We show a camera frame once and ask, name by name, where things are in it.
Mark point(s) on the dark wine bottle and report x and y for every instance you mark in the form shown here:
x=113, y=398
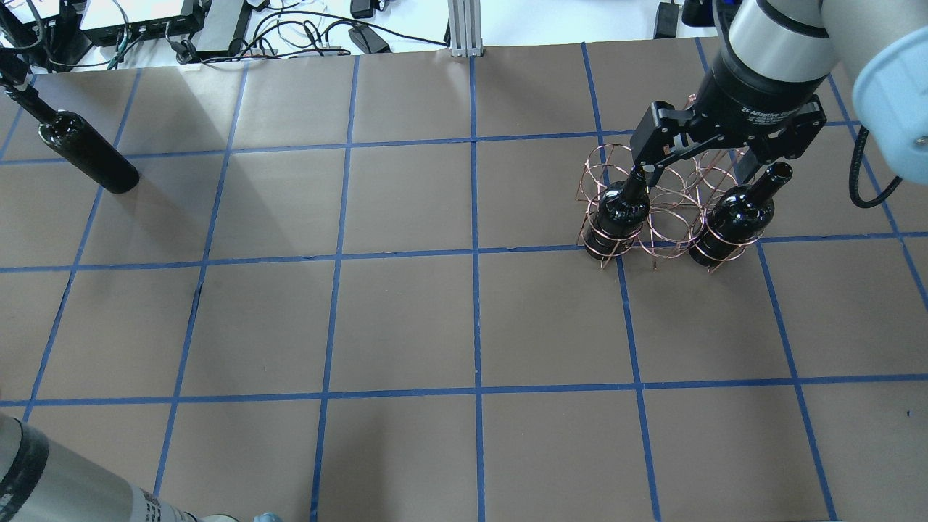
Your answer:
x=739, y=217
x=74, y=139

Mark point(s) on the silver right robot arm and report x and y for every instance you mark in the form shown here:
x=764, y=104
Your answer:
x=881, y=44

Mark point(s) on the black power brick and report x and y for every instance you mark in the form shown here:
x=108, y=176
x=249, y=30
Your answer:
x=666, y=20

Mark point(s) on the copper wire wine basket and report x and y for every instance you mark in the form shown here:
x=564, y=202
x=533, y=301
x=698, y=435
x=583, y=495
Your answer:
x=680, y=203

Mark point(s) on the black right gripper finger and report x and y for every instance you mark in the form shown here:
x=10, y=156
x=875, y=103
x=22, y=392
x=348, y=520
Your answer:
x=746, y=166
x=651, y=171

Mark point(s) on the dark wine bottle in basket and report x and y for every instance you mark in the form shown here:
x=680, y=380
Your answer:
x=739, y=217

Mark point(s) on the black power adapter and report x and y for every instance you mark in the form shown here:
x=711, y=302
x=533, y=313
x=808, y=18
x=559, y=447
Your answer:
x=367, y=40

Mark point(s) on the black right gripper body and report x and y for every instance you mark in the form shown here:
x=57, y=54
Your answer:
x=754, y=93

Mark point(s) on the black electronics box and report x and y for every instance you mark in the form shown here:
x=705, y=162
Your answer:
x=107, y=23

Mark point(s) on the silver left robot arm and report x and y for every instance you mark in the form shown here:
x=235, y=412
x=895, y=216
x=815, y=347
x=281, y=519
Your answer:
x=43, y=480

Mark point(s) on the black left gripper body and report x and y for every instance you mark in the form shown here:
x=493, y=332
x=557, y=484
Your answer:
x=8, y=70

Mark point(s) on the aluminium frame post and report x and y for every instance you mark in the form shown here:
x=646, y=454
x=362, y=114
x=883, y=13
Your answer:
x=464, y=22

